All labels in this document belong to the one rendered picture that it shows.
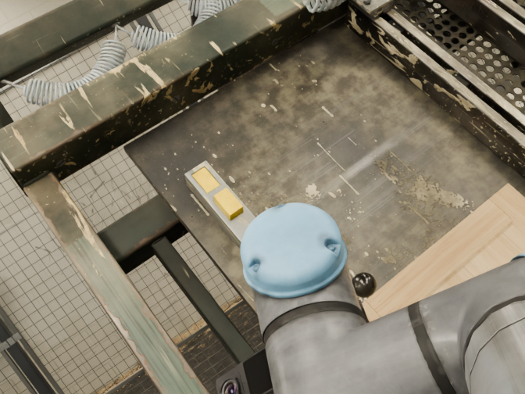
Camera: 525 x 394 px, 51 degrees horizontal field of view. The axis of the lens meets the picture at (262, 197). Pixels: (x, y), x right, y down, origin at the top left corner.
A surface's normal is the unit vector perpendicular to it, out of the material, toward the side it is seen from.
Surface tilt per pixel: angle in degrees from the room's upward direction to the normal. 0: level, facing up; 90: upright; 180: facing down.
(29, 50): 90
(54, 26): 90
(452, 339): 45
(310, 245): 41
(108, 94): 56
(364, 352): 27
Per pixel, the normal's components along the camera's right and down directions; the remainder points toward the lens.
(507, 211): 0.02, -0.48
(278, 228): -0.19, -0.62
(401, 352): -0.48, -0.46
